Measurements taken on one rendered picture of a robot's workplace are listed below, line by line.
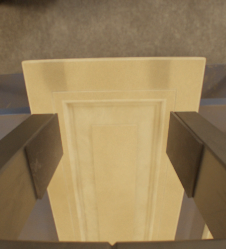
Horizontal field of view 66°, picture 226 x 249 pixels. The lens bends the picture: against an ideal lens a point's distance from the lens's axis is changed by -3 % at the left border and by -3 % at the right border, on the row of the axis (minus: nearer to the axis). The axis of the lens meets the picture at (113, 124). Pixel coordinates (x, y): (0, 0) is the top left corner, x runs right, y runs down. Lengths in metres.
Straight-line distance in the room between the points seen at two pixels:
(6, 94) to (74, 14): 0.66
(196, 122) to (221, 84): 1.04
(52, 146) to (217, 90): 1.11
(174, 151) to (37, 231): 0.41
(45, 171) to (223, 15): 1.46
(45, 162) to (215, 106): 0.27
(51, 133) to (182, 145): 0.12
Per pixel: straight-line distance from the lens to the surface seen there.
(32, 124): 0.17
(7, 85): 1.21
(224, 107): 0.34
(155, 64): 0.27
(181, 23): 1.40
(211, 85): 1.18
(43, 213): 0.46
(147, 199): 0.39
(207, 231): 0.50
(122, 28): 1.33
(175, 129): 0.18
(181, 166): 0.17
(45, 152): 0.16
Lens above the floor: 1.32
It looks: 67 degrees down
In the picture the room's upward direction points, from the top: 179 degrees counter-clockwise
